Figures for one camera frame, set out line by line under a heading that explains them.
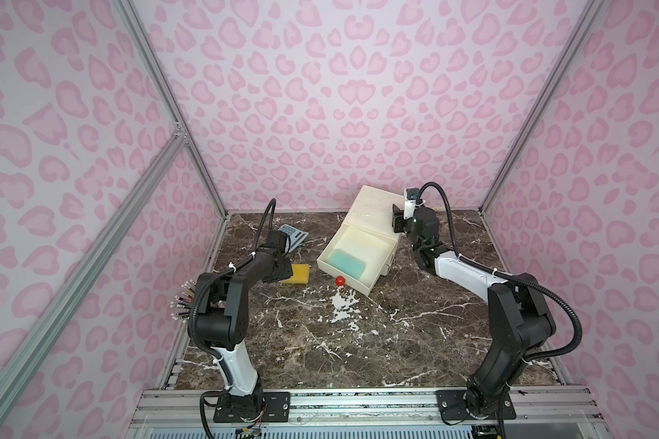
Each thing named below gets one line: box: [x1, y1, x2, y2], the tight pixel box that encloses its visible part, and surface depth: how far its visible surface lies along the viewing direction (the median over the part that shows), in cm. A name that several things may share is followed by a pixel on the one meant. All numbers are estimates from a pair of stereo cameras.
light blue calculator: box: [277, 224, 310, 253], surface depth 111 cm
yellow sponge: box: [279, 263, 310, 284], surface depth 102 cm
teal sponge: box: [328, 248, 368, 280], surface depth 90 cm
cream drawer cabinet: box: [343, 184, 405, 277], surface depth 92 cm
